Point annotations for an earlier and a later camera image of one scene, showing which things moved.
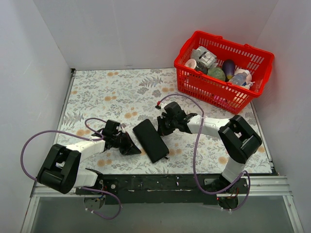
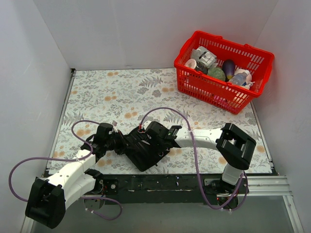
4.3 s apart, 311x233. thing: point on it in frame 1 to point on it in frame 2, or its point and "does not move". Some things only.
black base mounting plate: [164, 189] does not move
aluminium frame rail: [262, 187] does not move
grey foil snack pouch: [204, 57] does not move
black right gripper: [164, 123] to [140, 151]
